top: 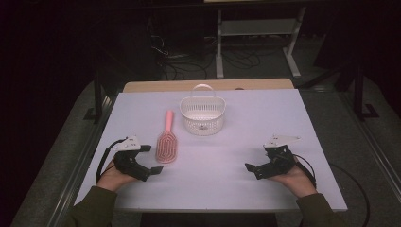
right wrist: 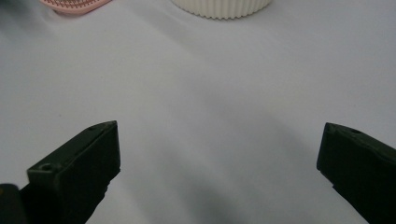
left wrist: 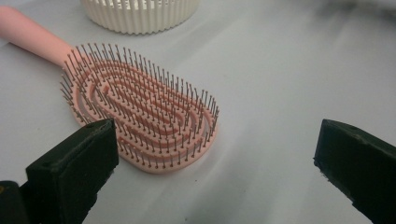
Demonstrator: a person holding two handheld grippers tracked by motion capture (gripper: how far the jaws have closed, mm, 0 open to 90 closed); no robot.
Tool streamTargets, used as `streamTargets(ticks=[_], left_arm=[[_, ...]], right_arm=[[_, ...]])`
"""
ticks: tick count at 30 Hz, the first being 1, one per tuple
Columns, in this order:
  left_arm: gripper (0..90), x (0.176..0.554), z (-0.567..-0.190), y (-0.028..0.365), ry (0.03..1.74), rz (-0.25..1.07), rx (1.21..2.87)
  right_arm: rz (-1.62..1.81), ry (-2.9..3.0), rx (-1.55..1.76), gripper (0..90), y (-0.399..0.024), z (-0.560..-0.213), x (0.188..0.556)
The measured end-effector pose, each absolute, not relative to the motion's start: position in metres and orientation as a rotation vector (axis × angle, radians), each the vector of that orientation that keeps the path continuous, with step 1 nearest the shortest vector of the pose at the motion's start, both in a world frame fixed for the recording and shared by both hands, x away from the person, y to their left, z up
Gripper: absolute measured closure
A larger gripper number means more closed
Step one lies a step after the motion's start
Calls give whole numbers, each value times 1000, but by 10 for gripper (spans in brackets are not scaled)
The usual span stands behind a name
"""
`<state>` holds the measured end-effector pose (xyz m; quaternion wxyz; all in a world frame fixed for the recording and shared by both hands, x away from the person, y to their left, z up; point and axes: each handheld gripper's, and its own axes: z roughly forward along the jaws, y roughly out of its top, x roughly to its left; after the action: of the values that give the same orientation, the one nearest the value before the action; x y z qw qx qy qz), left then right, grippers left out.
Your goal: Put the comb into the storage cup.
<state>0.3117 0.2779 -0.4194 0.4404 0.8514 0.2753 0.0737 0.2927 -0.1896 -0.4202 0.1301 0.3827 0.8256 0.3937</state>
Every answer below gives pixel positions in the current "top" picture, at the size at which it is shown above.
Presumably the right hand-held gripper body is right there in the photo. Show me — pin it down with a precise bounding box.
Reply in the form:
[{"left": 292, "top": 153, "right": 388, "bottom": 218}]
[{"left": 253, "top": 134, "right": 302, "bottom": 181}]

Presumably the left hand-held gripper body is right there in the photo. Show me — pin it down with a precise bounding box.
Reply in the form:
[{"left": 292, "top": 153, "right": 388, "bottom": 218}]
[{"left": 113, "top": 135, "right": 152, "bottom": 183}]

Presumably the pink hairbrush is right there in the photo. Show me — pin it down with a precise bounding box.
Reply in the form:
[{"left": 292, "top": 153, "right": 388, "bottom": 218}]
[{"left": 155, "top": 109, "right": 179, "bottom": 165}]

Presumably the person's left hand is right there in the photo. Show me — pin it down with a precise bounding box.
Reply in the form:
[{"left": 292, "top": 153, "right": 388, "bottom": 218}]
[{"left": 96, "top": 158, "right": 138, "bottom": 194}]

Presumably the person's right hand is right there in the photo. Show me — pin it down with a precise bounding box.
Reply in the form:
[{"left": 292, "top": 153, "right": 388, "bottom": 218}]
[{"left": 268, "top": 161, "right": 318, "bottom": 200}]

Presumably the white perforated plastic basket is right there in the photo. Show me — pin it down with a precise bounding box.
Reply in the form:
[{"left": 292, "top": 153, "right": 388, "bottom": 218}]
[{"left": 179, "top": 83, "right": 227, "bottom": 137}]

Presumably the black metal stand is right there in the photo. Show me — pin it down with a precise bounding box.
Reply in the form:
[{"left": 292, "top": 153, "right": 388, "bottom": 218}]
[
  {"left": 82, "top": 71, "right": 110, "bottom": 123},
  {"left": 352, "top": 61, "right": 381, "bottom": 123}
]

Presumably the white metal stand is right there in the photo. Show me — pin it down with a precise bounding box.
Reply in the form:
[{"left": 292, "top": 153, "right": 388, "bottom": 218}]
[{"left": 215, "top": 5, "right": 307, "bottom": 79}]

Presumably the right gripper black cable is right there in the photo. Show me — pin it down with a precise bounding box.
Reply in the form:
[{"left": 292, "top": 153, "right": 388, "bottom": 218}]
[{"left": 292, "top": 153, "right": 318, "bottom": 189}]

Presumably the grey metal rail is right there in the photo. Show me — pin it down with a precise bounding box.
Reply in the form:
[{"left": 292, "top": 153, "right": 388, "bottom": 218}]
[
  {"left": 46, "top": 90, "right": 119, "bottom": 227},
  {"left": 341, "top": 93, "right": 401, "bottom": 195}
]

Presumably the long black cable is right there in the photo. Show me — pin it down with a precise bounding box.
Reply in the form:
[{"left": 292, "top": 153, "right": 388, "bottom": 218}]
[{"left": 328, "top": 163, "right": 372, "bottom": 227}]

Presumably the tangle of black cables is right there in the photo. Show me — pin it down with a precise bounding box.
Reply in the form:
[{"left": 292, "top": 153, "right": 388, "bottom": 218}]
[{"left": 147, "top": 17, "right": 263, "bottom": 81}]

